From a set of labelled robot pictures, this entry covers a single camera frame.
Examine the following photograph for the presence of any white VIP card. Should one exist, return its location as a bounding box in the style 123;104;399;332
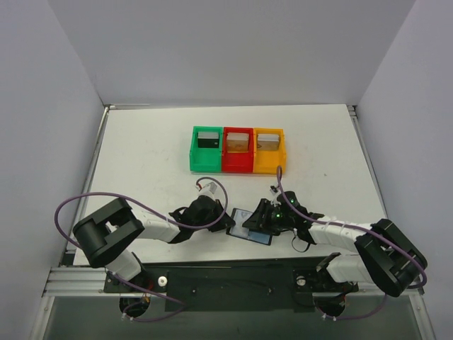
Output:
231;209;253;238

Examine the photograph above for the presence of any black leather card holder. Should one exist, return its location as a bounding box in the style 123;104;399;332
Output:
226;208;272;246

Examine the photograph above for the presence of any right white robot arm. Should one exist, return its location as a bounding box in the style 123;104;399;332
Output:
243;191;428;297

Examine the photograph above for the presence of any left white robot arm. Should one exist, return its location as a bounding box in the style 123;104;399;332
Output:
74;195;236;281

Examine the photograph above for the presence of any black card stack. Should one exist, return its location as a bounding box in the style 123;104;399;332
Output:
197;131;220;149

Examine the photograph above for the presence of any brown card stack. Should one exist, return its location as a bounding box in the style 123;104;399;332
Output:
226;132;249;153

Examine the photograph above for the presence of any green plastic bin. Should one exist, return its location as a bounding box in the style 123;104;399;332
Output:
189;126;224;173

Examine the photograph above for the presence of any orange plastic bin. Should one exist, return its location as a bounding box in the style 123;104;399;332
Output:
253;127;287;175

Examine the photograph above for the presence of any red plastic bin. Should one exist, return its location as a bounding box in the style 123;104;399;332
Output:
222;127;255;174

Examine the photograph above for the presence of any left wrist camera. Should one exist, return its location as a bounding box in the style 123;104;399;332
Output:
200;181;217;197

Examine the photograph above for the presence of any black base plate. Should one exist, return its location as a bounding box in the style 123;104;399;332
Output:
104;257;358;312

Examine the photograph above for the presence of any aluminium frame rail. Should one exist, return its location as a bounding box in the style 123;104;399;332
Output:
41;105;115;300

